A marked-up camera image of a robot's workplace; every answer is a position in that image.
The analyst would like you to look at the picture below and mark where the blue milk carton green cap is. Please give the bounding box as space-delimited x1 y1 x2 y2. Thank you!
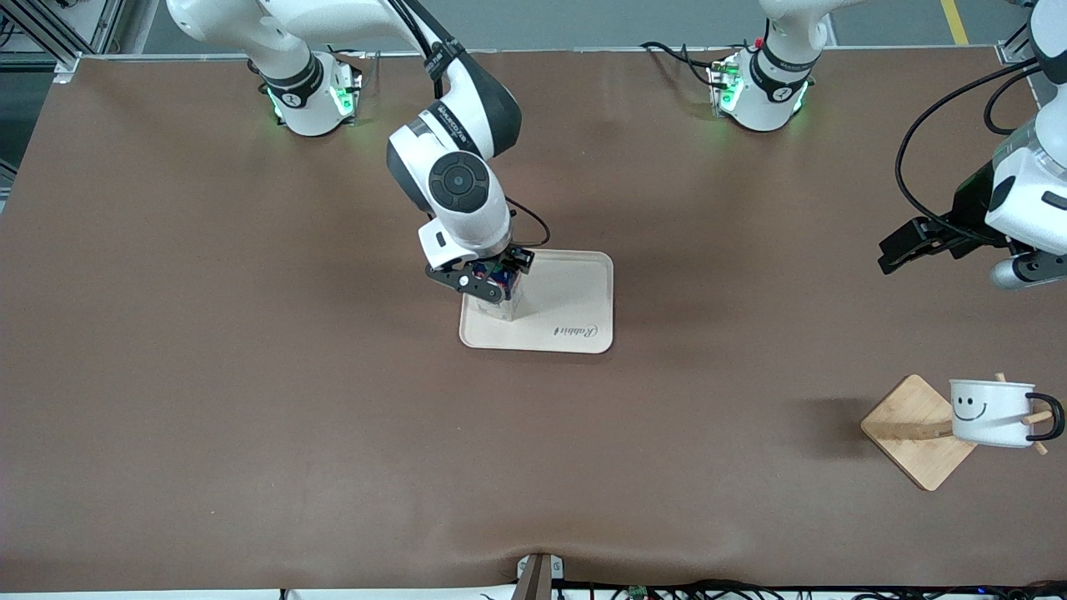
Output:
470 262 523 323

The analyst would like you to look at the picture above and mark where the white smiley mug black handle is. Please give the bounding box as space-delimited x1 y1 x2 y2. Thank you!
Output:
949 378 1066 450

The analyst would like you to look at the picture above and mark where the wooden cup rack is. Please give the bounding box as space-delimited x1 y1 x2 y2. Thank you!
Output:
860 372 1053 493

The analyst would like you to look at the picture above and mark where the beige plastic tray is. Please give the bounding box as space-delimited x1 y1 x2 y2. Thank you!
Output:
458 248 615 355

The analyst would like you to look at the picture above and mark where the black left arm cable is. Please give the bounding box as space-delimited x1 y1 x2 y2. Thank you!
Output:
895 57 1044 244

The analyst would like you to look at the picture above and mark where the black left base cable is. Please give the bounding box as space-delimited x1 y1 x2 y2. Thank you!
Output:
640 40 728 89

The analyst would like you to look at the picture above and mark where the black base cable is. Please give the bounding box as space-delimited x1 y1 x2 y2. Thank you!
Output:
640 40 728 89
317 17 369 61

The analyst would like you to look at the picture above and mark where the black right base cable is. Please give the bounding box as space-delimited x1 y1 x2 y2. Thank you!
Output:
317 17 369 61

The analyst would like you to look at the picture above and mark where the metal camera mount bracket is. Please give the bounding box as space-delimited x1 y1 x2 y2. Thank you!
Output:
515 553 566 600

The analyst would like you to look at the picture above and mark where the aluminium frame profile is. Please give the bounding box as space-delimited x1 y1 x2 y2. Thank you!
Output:
0 0 126 78

